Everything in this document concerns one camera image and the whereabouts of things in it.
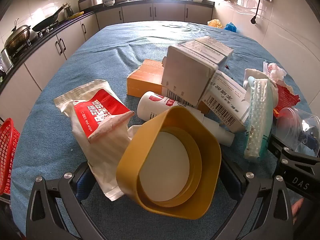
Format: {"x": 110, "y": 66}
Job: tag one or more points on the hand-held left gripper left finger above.
{"x": 83, "y": 183}

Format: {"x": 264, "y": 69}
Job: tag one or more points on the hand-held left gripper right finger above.
{"x": 233, "y": 182}

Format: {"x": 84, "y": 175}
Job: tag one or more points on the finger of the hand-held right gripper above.
{"x": 287, "y": 152}

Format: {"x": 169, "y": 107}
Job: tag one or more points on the clear plastic cup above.
{"x": 290, "y": 122}

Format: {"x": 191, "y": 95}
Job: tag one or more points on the green bubble pack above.
{"x": 257, "y": 115}

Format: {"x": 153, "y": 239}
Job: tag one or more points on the yellow plastic container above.
{"x": 130, "y": 170}

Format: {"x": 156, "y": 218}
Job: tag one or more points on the torn red wrapper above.
{"x": 285, "y": 96}

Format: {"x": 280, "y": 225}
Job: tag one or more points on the red white wet wipe packet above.
{"x": 100, "y": 110}

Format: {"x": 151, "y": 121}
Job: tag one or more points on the white barcode box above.
{"x": 225, "y": 97}

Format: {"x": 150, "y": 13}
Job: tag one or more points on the red plastic basket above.
{"x": 7, "y": 150}

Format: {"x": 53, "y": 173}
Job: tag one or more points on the white red wrapper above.
{"x": 273, "y": 70}

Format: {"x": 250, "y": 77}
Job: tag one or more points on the white bottle with red label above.
{"x": 150, "y": 105}

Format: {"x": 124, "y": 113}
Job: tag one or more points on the orange cardboard box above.
{"x": 142, "y": 80}

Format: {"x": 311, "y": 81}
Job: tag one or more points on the grey cardboard box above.
{"x": 185, "y": 72}

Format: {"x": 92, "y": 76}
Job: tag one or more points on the blue tablecloth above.
{"x": 112, "y": 55}

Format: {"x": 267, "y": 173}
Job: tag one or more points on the beige lower cabinets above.
{"x": 50, "y": 55}

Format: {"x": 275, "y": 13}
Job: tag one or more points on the blue plastic bag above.
{"x": 230, "y": 27}

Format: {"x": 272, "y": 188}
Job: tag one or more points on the silver electric kettle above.
{"x": 6, "y": 61}

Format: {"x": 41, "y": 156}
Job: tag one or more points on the yellow plastic bag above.
{"x": 215, "y": 23}

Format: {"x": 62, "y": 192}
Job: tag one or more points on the gas stove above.
{"x": 45, "y": 31}

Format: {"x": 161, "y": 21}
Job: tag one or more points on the black kitchen countertop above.
{"x": 72, "y": 22}

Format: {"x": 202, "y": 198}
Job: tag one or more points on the steel wok with lid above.
{"x": 17, "y": 36}

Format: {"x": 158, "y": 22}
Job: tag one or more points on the black wok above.
{"x": 46, "y": 23}

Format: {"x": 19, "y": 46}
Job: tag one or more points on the yellow dish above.
{"x": 75, "y": 15}

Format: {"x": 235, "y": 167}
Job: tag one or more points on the tall steel kettle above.
{"x": 68, "y": 11}

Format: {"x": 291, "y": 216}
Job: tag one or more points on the steel rectangular pot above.
{"x": 90, "y": 2}

